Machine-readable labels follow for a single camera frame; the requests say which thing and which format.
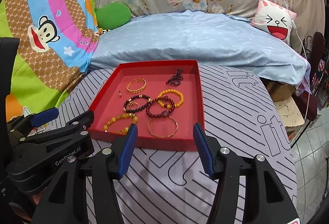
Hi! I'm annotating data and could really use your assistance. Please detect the yellow stone bead bracelet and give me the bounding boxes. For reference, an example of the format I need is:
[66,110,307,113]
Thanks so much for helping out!
[102,113,139,136]

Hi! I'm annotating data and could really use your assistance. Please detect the dark wood bead bracelet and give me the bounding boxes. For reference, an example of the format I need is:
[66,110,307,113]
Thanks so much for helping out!
[123,94,152,114]

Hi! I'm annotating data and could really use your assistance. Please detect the gold twisted bangle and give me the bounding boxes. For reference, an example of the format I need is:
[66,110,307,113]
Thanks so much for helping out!
[126,78,147,94]

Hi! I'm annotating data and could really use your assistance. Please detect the orange bead bracelet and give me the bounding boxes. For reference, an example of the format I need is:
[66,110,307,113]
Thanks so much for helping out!
[156,88,185,109]

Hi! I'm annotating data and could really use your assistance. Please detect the dark red bead bracelet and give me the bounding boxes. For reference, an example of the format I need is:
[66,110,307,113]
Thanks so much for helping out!
[145,97,176,119]

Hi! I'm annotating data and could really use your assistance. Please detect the thin gold wire bangle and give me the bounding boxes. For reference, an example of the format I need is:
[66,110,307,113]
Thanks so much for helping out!
[147,116,178,138]

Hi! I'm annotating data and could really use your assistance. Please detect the garnet small bead strand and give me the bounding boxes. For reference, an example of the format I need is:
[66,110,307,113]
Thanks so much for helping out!
[166,68,183,87]

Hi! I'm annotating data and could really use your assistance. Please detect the person's left hand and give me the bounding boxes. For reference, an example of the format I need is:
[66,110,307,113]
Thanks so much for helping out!
[9,189,45,223]

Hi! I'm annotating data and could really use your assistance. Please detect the red cardboard tray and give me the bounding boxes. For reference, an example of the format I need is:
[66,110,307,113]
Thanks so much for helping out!
[89,60,205,152]

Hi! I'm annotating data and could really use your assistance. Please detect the cardboard box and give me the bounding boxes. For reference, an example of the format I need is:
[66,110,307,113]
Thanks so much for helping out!
[266,82,305,135]

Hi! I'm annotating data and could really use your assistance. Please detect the green plush cushion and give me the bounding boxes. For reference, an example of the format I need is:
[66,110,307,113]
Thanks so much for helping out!
[95,2,132,30]

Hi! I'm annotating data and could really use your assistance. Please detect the colourful monkey cartoon blanket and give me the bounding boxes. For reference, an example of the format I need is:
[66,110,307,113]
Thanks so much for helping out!
[1,0,99,120]

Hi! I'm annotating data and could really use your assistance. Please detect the light blue pillow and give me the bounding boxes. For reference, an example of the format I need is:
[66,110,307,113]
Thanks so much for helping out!
[89,10,311,87]

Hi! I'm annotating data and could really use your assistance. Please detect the pink cat face cushion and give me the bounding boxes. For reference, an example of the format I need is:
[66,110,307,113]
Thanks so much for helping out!
[250,0,297,45]

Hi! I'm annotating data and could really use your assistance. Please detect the white cable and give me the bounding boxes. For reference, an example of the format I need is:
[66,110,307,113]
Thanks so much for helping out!
[267,0,313,142]

